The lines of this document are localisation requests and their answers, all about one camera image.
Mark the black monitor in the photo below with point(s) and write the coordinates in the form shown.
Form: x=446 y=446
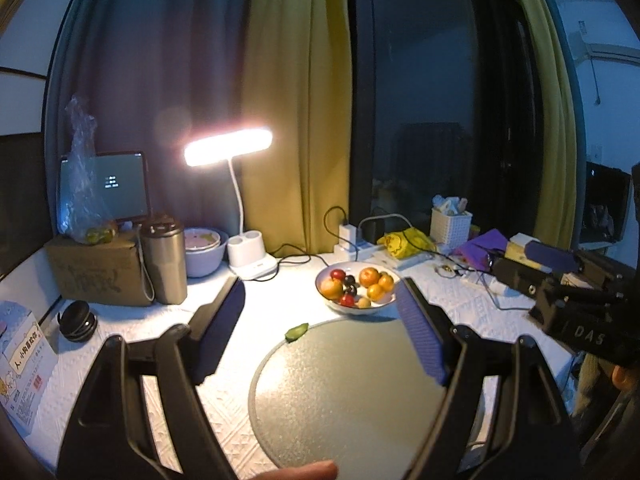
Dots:
x=605 y=195

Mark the small orange kumquat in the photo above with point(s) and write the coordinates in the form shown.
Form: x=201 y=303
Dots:
x=363 y=302

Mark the white printed box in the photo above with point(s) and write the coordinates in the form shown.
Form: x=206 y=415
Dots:
x=22 y=360

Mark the lilac bowl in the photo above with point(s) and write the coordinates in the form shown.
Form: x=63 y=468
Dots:
x=205 y=262

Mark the white power strip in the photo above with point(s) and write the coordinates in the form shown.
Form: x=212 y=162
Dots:
x=345 y=253

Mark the white toiletry tubes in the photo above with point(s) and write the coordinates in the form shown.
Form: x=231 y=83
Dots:
x=450 y=205

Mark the steel tumbler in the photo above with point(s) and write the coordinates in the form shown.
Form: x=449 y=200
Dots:
x=162 y=265

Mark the clear plastic bag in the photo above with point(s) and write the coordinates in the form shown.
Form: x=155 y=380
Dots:
x=82 y=185

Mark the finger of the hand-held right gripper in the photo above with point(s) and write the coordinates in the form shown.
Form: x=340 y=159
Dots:
x=520 y=275
x=550 y=256

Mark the patterned pink bowl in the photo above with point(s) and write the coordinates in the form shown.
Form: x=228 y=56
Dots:
x=200 y=240

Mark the grey round tray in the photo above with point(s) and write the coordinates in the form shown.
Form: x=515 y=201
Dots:
x=340 y=390

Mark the orange mandarin with stem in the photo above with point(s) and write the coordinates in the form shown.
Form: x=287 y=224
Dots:
x=331 y=288

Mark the small red tomato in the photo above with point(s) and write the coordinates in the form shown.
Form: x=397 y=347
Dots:
x=337 y=274

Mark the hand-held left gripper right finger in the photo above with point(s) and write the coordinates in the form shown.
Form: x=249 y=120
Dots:
x=420 y=330

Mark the small yellow gadget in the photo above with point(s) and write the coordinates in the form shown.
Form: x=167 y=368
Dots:
x=443 y=270

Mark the green leaf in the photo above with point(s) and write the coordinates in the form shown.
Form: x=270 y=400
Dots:
x=296 y=333

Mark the yellow plastic bag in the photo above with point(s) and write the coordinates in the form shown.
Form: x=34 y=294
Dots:
x=400 y=242

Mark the white air conditioner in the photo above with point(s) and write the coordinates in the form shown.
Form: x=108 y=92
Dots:
x=615 y=55

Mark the person's left hand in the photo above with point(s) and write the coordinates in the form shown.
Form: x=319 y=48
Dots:
x=305 y=472

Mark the yellow tissue pack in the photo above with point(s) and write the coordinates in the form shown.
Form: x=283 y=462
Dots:
x=517 y=250

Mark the black power adapter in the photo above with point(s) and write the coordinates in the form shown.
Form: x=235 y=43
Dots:
x=370 y=232

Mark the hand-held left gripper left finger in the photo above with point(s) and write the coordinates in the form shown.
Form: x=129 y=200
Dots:
x=220 y=330

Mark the dark blue curtain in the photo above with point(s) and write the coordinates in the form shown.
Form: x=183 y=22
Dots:
x=150 y=60

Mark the person's right hand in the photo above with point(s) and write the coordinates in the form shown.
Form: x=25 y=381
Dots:
x=621 y=378

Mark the white charger plug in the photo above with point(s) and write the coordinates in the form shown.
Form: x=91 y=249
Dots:
x=347 y=234

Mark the brown cardboard box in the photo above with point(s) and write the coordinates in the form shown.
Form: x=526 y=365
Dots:
x=95 y=275

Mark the white desk lamp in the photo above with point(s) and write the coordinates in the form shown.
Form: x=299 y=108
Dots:
x=250 y=260

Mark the tablet screen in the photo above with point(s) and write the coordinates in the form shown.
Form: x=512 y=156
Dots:
x=125 y=185

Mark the white flat box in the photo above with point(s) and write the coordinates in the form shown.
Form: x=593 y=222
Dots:
x=415 y=256

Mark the white woven basket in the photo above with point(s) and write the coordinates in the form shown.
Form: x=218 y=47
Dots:
x=450 y=230

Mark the wide yellow curtain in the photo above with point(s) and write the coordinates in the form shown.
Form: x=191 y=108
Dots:
x=295 y=85

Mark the white bowl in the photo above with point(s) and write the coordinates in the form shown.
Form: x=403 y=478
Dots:
x=357 y=311

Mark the narrow yellow curtain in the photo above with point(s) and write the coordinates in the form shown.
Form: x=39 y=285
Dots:
x=545 y=85

